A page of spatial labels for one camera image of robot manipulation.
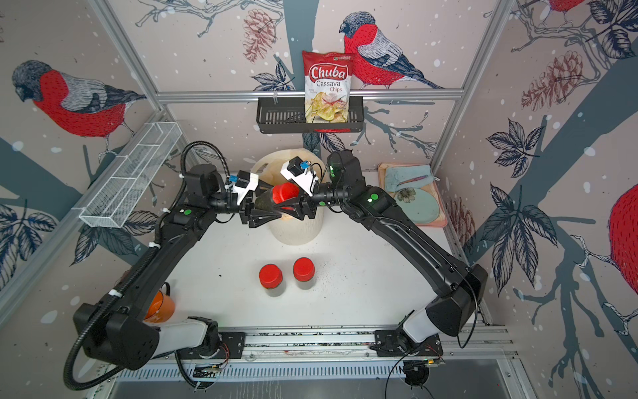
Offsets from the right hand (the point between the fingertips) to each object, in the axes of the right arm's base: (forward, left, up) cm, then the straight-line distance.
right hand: (279, 196), depth 62 cm
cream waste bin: (+6, +1, -26) cm, 26 cm away
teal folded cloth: (+44, -46, -38) cm, 74 cm away
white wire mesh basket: (+12, +52, -7) cm, 54 cm away
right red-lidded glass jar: (-8, -5, -28) cm, 30 cm away
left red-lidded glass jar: (-11, +6, -28) cm, 30 cm away
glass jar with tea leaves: (0, +5, -3) cm, 5 cm away
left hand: (+2, 0, -3) cm, 3 cm away
